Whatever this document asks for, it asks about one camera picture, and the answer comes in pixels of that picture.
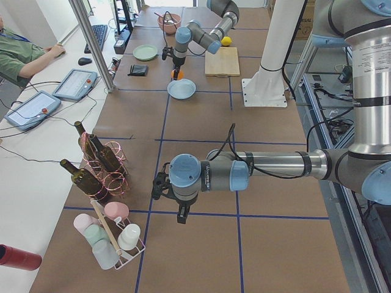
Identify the far teach pendant tablet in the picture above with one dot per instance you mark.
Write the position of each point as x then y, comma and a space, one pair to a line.
75, 85

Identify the pale green cup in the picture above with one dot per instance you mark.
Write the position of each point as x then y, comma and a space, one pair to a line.
94, 233

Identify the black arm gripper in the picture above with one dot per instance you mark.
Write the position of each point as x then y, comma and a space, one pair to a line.
184, 203

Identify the teach pendant tablet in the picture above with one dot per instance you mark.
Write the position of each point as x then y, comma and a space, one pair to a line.
33, 111
75, 85

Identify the black computer mouse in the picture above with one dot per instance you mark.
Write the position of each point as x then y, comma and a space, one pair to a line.
84, 61

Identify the person's hand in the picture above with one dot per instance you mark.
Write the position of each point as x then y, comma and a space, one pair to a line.
55, 50

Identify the light green plate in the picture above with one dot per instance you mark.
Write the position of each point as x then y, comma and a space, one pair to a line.
145, 52

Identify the aluminium frame post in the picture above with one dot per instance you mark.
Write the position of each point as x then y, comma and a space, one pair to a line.
85, 25

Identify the folded grey cloth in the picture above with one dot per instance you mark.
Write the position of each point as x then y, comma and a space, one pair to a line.
138, 70

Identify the bamboo cutting board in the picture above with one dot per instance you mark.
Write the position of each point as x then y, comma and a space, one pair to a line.
224, 63

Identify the copper wire bottle rack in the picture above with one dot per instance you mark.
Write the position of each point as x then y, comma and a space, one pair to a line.
114, 181

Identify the person's forearm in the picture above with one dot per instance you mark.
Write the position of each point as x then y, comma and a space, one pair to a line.
36, 66

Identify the pale pink cup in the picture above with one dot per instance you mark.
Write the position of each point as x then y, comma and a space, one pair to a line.
83, 221

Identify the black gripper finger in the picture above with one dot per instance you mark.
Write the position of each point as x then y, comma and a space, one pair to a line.
176, 73
182, 214

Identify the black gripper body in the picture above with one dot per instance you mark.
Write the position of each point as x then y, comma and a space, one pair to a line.
179, 60

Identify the wooden rack handle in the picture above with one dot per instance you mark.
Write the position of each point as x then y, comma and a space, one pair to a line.
101, 218

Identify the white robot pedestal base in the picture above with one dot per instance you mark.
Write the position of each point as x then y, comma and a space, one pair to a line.
266, 88

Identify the pink bowl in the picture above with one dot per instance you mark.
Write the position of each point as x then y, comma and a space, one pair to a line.
170, 28

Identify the black keyboard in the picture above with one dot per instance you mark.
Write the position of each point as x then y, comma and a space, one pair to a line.
100, 31

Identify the white cup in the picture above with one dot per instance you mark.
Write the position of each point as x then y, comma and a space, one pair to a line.
129, 237

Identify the light blue plate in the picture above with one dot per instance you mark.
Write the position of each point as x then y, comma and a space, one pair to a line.
181, 89

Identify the pale blue cup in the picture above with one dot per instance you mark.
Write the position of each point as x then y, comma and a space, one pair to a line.
105, 254

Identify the orange fruit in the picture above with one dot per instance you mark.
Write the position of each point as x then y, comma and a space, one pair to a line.
180, 75

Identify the white wire cup rack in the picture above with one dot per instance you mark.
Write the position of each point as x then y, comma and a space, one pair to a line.
117, 227

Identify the near teach pendant tablet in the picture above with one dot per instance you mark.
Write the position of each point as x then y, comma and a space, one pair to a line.
33, 111

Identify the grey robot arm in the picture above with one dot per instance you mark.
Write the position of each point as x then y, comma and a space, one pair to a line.
364, 167
210, 41

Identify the red cylinder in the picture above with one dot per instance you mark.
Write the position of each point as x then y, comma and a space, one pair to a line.
19, 259

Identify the black power strip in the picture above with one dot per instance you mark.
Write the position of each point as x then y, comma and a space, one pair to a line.
121, 41

